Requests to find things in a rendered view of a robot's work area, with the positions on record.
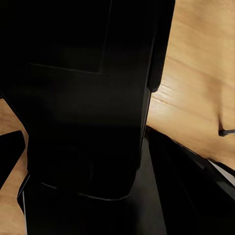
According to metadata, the digital camera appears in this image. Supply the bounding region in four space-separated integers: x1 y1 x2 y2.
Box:
0 0 175 204

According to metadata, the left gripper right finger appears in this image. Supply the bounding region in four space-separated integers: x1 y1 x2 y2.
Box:
148 130 235 235

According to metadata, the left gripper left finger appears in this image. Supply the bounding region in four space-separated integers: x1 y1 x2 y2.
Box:
0 130 25 189

